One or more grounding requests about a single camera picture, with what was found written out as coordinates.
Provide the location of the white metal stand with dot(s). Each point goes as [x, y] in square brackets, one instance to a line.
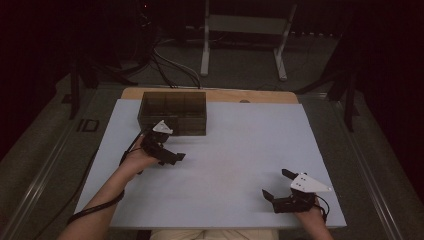
[206, 50]

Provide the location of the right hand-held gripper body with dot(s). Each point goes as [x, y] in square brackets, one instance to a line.
[293, 203]

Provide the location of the white table cover board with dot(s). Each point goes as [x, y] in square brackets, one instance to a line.
[226, 180]

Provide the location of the black stand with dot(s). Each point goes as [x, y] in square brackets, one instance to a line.
[348, 100]
[75, 90]

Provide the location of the person's right hand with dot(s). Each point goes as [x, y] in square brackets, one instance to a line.
[309, 216]

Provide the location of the person's beige trousers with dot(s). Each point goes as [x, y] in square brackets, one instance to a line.
[213, 234]

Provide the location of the dark transparent drawer box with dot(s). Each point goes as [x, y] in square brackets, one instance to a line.
[180, 110]

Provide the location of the person's left hand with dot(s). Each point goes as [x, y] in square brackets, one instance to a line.
[138, 160]

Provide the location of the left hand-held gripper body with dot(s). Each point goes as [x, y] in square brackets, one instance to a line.
[153, 143]

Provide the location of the dark transparent drawer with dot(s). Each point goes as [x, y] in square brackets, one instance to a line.
[190, 132]

